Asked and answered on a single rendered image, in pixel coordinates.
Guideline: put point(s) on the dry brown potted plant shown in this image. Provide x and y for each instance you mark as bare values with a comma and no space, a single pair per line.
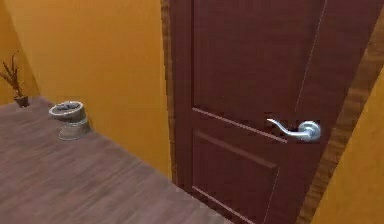
16,87

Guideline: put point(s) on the dark red room door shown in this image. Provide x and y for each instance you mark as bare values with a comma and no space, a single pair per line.
240,66

